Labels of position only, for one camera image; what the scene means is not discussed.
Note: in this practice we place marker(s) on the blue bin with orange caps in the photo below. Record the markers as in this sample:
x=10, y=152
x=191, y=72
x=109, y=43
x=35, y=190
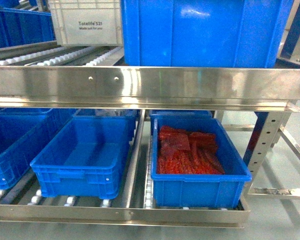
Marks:
x=215, y=191

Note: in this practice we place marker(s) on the empty blue plastic bin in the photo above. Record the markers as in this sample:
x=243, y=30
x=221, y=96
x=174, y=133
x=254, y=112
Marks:
x=86, y=158

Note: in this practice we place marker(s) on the large blue upper bin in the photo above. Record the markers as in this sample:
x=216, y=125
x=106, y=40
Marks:
x=199, y=33

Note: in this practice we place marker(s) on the stainless steel flow rack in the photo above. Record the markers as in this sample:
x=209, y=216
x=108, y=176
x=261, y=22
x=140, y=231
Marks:
x=273, y=91

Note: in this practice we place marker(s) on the grey tote box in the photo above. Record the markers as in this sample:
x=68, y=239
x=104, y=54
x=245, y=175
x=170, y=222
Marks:
x=86, y=22

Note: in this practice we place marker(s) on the blue plastic bin left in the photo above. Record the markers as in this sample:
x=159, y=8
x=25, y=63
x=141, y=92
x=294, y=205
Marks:
x=23, y=134

